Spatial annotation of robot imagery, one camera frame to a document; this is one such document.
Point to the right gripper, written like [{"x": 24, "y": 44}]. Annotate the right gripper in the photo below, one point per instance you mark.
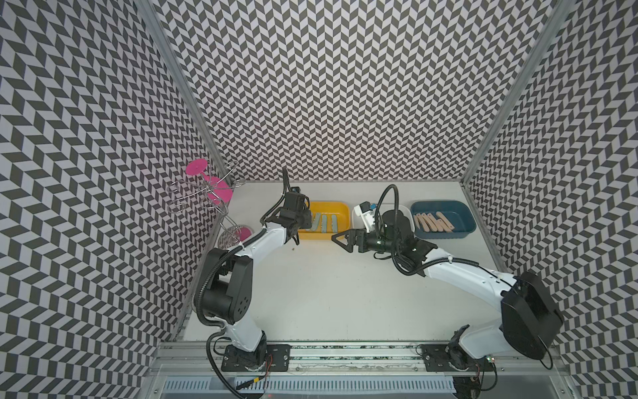
[{"x": 351, "y": 239}]

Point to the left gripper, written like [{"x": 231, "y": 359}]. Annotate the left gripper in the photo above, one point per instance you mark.
[{"x": 307, "y": 214}]

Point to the white storage box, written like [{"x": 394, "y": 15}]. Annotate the white storage box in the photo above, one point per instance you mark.
[{"x": 358, "y": 218}]

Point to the yellow storage box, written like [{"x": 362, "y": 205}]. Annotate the yellow storage box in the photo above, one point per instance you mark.
[{"x": 328, "y": 218}]

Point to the pink knife diagonal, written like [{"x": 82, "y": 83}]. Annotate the pink knife diagonal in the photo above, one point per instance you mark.
[{"x": 432, "y": 222}]

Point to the dark teal storage box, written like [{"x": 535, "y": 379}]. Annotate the dark teal storage box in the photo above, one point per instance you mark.
[{"x": 458, "y": 214}]

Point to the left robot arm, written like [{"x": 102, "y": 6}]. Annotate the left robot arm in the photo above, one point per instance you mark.
[{"x": 224, "y": 292}]

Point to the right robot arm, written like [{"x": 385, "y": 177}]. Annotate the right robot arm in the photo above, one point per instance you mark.
[{"x": 528, "y": 318}]

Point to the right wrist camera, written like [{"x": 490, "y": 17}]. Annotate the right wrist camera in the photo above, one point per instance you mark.
[{"x": 366, "y": 212}]

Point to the wire rack with pink discs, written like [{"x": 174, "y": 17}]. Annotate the wire rack with pink discs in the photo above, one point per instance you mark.
[{"x": 199, "y": 188}]

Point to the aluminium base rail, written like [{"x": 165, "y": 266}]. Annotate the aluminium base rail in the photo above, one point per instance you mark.
[{"x": 397, "y": 358}]

